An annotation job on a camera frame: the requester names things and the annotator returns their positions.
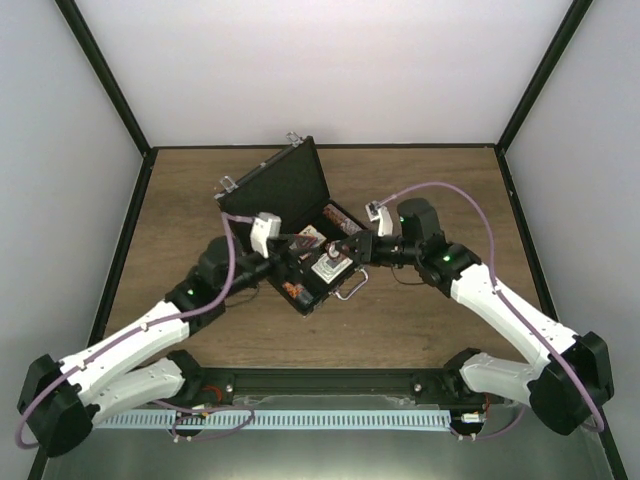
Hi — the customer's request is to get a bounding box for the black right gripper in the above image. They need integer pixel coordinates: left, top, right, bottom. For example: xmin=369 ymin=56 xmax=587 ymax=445
xmin=336 ymin=230 xmax=422 ymax=268

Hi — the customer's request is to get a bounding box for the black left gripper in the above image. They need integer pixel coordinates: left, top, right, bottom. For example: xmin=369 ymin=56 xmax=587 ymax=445
xmin=221 ymin=234 xmax=322 ymax=300

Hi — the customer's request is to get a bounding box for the small orange chip stack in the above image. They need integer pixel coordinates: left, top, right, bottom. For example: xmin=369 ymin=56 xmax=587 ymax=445
xmin=282 ymin=282 xmax=306 ymax=298

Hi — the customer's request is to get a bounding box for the single poker chip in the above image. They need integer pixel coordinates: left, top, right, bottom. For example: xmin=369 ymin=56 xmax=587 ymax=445
xmin=326 ymin=242 xmax=342 ymax=260

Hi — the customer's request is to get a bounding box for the white playing card deck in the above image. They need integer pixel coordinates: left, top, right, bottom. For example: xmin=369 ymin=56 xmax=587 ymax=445
xmin=311 ymin=254 xmax=353 ymax=284

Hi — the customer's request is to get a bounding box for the black poker set case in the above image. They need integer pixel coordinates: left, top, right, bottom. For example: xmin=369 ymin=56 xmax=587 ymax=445
xmin=216 ymin=134 xmax=367 ymax=316

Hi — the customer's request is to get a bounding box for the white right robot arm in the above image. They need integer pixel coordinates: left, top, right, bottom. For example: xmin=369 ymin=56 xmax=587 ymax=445
xmin=329 ymin=198 xmax=614 ymax=435

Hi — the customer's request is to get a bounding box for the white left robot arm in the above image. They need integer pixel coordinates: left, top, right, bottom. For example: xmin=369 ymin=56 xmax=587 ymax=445
xmin=14 ymin=213 xmax=315 ymax=457

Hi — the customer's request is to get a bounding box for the black chip stack in case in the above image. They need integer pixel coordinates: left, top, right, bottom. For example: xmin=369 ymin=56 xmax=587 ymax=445
xmin=296 ymin=291 xmax=314 ymax=308

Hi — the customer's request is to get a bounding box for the row of poker chips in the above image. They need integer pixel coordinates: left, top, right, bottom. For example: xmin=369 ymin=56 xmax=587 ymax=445
xmin=322 ymin=203 xmax=363 ymax=236

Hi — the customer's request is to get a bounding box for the chrome case handle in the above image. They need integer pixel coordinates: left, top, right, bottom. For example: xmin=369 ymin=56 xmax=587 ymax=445
xmin=332 ymin=269 xmax=370 ymax=302

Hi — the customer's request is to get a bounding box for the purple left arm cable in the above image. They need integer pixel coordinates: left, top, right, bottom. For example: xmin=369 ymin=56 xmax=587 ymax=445
xmin=14 ymin=212 xmax=256 ymax=448

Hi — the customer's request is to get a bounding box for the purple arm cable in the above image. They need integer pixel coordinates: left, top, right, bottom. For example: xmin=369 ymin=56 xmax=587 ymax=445
xmin=14 ymin=212 xmax=256 ymax=448
xmin=377 ymin=182 xmax=606 ymax=441

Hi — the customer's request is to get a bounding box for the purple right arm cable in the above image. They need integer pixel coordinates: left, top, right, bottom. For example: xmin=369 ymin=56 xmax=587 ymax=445
xmin=377 ymin=182 xmax=606 ymax=441

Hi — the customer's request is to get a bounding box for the light blue slotted rail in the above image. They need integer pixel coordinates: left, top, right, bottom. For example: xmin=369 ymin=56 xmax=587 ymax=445
xmin=100 ymin=409 xmax=451 ymax=431

